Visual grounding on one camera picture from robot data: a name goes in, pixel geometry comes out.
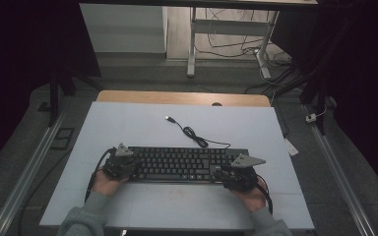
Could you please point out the aluminium floor rail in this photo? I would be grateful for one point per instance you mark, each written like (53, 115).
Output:
(341, 177)
(26, 177)

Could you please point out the black computer keyboard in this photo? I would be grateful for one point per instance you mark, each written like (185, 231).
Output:
(177, 162)

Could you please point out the person's left hand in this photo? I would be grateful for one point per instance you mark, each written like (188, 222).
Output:
(106, 185)

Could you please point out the white paper tag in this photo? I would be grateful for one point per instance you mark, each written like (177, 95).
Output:
(291, 147)

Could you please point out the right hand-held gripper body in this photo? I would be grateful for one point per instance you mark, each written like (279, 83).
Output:
(241, 173)

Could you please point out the white board sheet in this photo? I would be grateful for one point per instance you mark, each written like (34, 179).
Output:
(177, 206)

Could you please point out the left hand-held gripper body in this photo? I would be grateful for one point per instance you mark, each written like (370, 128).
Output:
(119, 164)

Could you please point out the dark curtain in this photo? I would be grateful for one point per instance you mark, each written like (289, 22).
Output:
(29, 39)
(361, 65)

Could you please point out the white metal desk frame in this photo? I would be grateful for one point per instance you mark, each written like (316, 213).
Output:
(226, 27)

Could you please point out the wooden table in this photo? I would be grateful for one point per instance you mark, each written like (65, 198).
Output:
(177, 97)

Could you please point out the white cabinet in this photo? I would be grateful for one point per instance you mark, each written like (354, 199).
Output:
(124, 29)

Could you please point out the black floor plate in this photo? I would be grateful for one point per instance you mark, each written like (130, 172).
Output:
(62, 138)

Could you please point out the small white box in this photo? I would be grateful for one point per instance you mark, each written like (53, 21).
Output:
(311, 118)

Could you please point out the person's right hand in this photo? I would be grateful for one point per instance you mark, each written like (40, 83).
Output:
(251, 200)

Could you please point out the black metal stand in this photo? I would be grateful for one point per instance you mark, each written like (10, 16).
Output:
(320, 98)
(54, 95)

